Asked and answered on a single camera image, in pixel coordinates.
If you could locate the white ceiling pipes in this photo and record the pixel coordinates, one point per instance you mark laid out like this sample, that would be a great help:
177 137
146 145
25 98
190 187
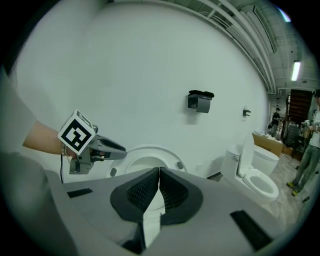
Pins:
240 32

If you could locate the white toilet bowl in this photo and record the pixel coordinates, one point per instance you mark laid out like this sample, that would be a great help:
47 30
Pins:
153 225

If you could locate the white toilet with raised lid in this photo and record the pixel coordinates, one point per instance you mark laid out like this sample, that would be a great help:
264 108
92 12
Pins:
246 172

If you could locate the dark wooden shelf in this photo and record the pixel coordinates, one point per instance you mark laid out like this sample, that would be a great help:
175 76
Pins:
300 105

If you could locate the person's left forearm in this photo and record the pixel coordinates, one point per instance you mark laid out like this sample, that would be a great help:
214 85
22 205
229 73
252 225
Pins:
45 140

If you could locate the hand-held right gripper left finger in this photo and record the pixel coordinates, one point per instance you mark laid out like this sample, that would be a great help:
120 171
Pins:
136 192

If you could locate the small cardboard box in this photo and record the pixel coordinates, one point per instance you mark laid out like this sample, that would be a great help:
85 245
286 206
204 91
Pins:
287 150

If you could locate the round white toilet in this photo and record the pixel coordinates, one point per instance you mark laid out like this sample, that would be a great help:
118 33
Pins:
265 160

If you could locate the small grey wall holder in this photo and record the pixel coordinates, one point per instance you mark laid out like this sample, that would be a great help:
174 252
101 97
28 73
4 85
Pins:
246 111

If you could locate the ceiling tube light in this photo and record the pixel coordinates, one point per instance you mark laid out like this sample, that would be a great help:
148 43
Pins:
296 71

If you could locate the large cardboard box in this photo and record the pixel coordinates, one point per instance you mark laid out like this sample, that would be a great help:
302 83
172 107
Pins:
268 145

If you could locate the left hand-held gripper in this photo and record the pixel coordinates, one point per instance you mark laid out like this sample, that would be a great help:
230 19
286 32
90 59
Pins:
77 135

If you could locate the grey toilet paper holder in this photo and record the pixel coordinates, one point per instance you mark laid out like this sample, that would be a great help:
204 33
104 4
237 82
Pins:
201 105

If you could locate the black folded cloth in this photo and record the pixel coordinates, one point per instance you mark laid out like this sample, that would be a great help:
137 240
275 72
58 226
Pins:
202 94

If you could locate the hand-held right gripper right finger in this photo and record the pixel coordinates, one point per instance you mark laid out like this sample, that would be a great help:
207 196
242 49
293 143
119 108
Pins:
178 197

